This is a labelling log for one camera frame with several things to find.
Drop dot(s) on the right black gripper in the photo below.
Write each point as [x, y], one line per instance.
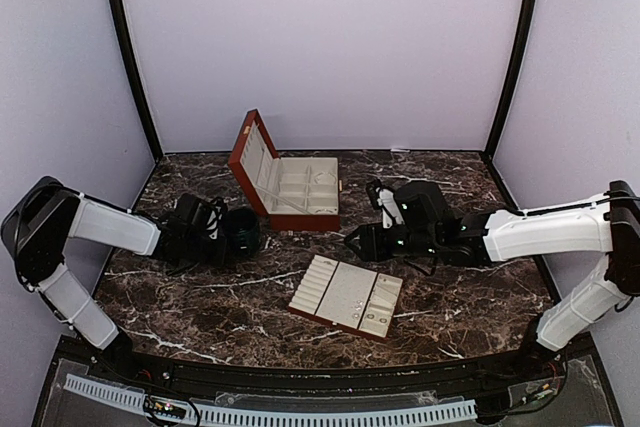
[373, 246]

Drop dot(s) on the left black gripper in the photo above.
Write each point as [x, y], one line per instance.
[219, 257]

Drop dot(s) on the dark green cup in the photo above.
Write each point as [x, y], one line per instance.
[241, 227]

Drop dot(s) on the red jewelry tray cream insert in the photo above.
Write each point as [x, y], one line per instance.
[329, 289]

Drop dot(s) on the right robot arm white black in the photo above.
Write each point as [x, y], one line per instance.
[417, 221]

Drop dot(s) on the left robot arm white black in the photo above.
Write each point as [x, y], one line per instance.
[43, 231]

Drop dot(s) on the red wooden jewelry box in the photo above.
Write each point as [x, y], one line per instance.
[294, 193]

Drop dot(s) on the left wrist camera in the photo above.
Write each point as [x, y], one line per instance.
[199, 217]

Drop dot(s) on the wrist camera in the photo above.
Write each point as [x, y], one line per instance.
[382, 198]
[199, 217]

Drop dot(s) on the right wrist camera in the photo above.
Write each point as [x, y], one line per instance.
[382, 198]

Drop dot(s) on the black front table rail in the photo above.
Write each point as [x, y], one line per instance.
[202, 380]

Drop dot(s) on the white slotted cable duct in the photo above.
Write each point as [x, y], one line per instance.
[245, 410]

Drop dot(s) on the left black frame post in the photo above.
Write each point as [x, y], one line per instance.
[134, 78]

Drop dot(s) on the black frame post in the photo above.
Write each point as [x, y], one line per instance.
[134, 78]
[514, 66]

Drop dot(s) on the right black frame post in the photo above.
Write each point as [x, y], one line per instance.
[514, 66]

